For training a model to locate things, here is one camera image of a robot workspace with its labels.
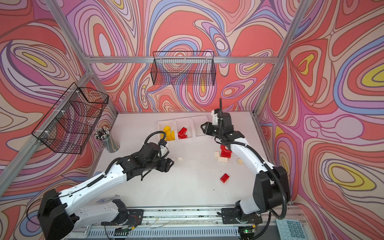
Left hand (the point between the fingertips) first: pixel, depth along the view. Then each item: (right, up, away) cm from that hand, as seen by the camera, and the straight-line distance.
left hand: (171, 160), depth 79 cm
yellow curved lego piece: (-5, +11, +25) cm, 28 cm away
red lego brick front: (+30, -12, +7) cm, 34 cm away
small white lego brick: (+4, -2, +14) cm, 15 cm away
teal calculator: (+58, -31, -10) cm, 66 cm away
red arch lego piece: (+32, +4, +20) cm, 38 cm away
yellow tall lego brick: (-7, +15, +27) cm, 32 cm away
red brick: (+34, 0, +18) cm, 39 cm away
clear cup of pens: (-41, +14, +7) cm, 43 cm away
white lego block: (+27, 0, +15) cm, 31 cm away
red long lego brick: (+3, +11, +19) cm, 23 cm away
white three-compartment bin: (+11, +20, +24) cm, 33 cm away
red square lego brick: (+5, +15, +20) cm, 25 cm away
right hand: (+18, +16, +5) cm, 25 cm away
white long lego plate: (+30, -3, +12) cm, 33 cm away
